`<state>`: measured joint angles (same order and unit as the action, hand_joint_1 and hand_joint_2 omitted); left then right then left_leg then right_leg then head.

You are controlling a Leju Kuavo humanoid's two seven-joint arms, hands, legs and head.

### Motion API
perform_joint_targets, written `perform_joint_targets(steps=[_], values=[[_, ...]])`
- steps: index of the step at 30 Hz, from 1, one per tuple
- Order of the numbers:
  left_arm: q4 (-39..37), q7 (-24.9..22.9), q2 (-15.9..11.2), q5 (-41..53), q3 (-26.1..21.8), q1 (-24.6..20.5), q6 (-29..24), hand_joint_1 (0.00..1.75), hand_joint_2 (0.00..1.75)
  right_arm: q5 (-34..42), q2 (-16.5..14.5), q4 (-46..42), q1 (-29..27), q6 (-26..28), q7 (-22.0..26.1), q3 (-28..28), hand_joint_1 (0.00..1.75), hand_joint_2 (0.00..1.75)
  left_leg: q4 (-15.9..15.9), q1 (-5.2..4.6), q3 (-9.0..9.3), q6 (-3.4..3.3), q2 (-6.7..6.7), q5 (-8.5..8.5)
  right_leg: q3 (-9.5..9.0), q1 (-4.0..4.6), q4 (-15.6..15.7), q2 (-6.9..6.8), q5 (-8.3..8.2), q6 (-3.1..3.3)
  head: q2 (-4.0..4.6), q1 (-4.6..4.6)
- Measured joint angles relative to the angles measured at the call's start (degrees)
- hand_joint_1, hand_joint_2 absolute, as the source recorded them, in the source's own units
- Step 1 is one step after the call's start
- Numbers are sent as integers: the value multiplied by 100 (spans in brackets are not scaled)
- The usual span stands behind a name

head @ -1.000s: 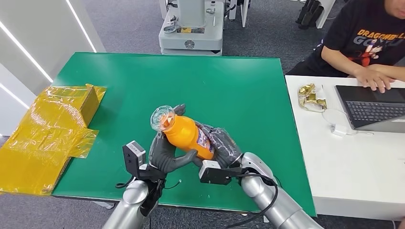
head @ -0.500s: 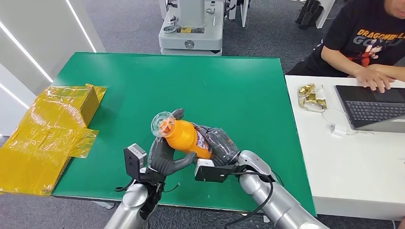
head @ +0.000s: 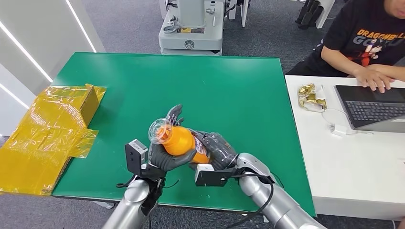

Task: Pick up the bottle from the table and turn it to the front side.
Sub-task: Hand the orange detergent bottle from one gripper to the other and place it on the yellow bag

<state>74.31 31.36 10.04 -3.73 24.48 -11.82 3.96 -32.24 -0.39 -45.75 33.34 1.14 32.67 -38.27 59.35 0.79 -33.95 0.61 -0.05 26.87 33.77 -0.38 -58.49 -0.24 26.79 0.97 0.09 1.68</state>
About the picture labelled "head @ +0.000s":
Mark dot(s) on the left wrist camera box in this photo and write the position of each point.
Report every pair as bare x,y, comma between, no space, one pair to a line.
134,158

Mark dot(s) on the white desk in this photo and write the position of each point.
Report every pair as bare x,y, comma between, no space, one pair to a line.
348,173

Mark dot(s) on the person's left forearm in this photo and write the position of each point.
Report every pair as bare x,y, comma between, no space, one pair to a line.
390,71

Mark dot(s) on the white wall light strip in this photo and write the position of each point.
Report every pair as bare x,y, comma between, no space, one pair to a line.
14,96
25,52
80,25

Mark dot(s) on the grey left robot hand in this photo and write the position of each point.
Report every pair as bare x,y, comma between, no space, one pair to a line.
164,161

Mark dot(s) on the white machine base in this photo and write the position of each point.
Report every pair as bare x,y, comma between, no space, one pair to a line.
189,38

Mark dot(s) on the orange bottle with clear cap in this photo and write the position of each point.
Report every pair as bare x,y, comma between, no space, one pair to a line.
180,140

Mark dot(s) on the crumpled gold foil wrapper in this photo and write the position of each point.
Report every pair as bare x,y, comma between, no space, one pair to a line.
310,98

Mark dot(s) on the person's right hand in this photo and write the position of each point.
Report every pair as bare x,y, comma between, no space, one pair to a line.
373,79

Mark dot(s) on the yellow taped cardboard box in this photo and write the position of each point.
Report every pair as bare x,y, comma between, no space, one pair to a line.
47,139

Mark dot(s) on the person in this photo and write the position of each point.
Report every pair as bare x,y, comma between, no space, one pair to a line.
354,34

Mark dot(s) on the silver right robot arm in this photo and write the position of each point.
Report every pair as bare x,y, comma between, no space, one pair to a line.
278,202

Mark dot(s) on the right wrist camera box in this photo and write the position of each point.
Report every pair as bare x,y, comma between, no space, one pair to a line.
210,177

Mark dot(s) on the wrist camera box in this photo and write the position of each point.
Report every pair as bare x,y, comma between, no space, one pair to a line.
134,158
210,177

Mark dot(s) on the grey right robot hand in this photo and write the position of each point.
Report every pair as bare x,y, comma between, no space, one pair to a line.
220,148

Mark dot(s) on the person's right forearm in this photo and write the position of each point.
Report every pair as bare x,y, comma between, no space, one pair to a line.
338,60

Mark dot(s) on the black stand legs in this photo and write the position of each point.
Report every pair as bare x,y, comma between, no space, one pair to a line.
308,15

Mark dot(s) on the white charger block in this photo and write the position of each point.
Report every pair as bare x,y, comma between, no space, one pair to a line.
338,130

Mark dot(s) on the white furniture legs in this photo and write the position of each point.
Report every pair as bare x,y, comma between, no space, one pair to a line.
244,12

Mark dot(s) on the dark grey laptop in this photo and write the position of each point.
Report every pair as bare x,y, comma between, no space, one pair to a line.
370,109

